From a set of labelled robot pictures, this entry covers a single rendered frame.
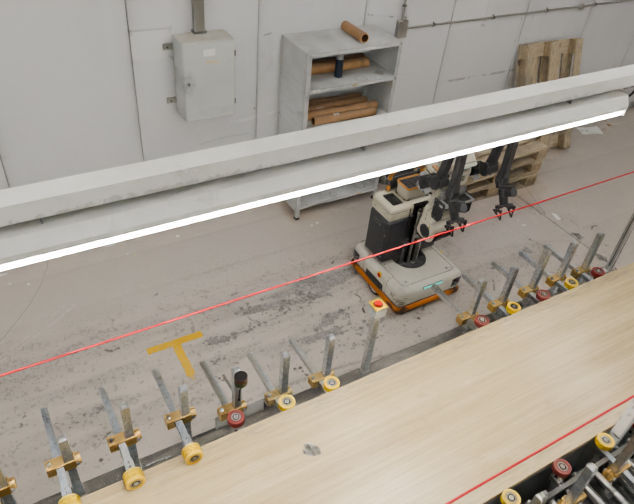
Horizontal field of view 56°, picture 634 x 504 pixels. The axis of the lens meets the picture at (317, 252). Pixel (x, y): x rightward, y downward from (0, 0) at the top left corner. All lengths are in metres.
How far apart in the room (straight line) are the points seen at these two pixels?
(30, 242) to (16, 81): 3.16
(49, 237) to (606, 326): 3.10
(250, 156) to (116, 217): 0.37
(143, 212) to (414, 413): 1.86
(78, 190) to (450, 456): 2.05
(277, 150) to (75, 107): 3.25
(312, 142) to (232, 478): 1.58
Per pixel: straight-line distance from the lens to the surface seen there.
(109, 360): 4.36
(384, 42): 5.14
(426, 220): 4.31
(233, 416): 2.87
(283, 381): 2.96
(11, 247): 1.50
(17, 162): 4.86
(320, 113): 5.19
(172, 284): 4.82
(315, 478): 2.72
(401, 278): 4.59
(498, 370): 3.30
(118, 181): 1.48
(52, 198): 1.46
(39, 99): 4.67
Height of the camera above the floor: 3.26
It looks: 39 degrees down
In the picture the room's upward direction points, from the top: 6 degrees clockwise
